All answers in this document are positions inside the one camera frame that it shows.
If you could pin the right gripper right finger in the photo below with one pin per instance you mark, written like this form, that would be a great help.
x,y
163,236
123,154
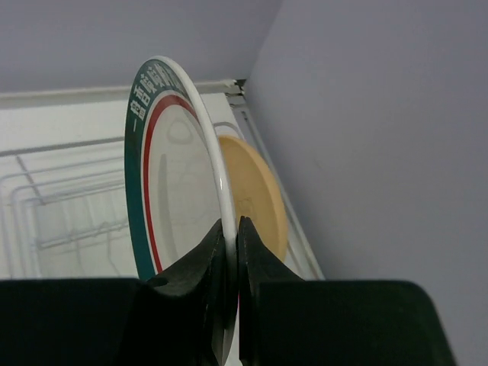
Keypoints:
x,y
264,336

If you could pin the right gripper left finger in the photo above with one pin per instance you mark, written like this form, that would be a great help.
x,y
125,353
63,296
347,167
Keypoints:
x,y
178,316

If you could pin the plain tan plate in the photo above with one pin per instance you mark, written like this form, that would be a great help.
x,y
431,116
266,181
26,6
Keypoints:
x,y
256,193

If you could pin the green rimmed white plate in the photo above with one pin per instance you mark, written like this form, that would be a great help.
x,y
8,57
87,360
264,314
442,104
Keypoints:
x,y
176,181

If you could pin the white wire dish rack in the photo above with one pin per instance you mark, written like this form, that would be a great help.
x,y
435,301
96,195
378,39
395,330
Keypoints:
x,y
63,211

